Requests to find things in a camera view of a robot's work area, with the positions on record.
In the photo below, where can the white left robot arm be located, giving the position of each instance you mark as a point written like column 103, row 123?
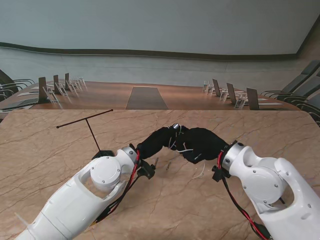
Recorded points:
column 75, row 200

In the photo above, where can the brown upright desk screen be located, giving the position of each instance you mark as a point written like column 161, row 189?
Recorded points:
column 252, row 98
column 43, row 87
column 67, row 80
column 216, row 87
column 230, row 92
column 56, row 82

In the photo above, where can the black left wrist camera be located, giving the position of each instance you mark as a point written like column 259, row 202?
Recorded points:
column 146, row 171

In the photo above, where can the clear acrylic name holder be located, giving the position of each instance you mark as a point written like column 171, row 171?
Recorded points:
column 62, row 90
column 72, row 87
column 223, row 95
column 241, row 102
column 51, row 95
column 206, row 86
column 82, row 82

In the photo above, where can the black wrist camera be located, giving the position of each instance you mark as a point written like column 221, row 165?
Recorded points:
column 218, row 175
column 146, row 171

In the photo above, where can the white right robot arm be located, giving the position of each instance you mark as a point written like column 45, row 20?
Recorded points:
column 262, row 185

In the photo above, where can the brown conference table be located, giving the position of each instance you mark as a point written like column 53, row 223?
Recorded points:
column 187, row 97

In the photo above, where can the grey office chair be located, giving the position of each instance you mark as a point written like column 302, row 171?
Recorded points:
column 310, row 88
column 313, row 102
column 300, row 80

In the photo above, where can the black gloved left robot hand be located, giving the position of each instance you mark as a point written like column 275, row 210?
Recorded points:
column 157, row 141

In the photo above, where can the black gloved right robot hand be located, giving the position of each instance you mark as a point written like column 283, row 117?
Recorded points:
column 205, row 145

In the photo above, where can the black T rack marble base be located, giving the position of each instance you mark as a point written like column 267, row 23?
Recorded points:
column 106, row 153

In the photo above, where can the dark office chair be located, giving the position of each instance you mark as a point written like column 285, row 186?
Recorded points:
column 5, row 77

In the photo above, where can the white paper sheet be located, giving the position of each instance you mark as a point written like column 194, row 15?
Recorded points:
column 271, row 103
column 27, row 94

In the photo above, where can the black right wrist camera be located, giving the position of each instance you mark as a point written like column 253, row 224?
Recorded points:
column 218, row 175

